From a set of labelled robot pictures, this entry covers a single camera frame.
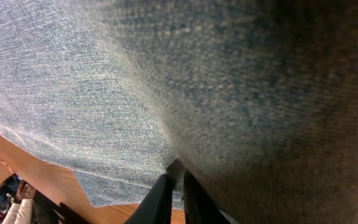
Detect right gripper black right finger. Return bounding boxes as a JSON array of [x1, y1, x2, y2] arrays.
[[183, 171, 230, 224]]

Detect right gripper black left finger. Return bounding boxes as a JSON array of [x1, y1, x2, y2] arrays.
[[125, 174, 173, 224]]

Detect light blue denim jeans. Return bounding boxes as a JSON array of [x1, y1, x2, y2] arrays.
[[0, 0, 358, 223]]

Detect person in background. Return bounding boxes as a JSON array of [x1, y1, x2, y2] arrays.
[[0, 174, 37, 224]]

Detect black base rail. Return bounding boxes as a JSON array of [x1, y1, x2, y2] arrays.
[[34, 192, 90, 224]]

